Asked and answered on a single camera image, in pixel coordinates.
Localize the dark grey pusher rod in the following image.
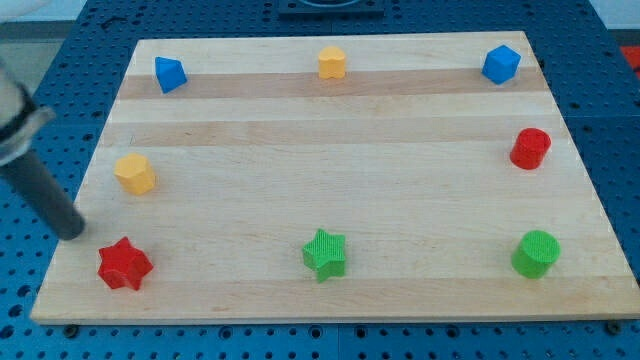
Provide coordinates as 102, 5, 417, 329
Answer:
1, 150, 85, 240

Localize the red star block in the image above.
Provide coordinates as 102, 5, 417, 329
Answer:
97, 237, 154, 291

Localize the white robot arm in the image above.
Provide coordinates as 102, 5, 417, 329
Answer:
1, 66, 85, 240

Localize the green star block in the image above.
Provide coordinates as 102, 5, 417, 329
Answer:
302, 229, 346, 283

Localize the wooden board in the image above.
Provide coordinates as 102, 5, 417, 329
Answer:
31, 31, 639, 325

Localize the yellow hexagon block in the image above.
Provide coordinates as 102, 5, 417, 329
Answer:
114, 153, 156, 195

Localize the blue triangular prism block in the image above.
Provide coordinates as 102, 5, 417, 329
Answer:
155, 57, 187, 93

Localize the yellow heart block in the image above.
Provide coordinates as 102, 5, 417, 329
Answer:
317, 46, 347, 79

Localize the blue cube block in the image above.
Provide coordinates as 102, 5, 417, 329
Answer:
482, 45, 521, 85

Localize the red cylinder block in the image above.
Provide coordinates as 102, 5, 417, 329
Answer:
509, 128, 552, 170

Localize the green cylinder block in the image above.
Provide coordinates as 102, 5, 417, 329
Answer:
511, 230, 561, 279

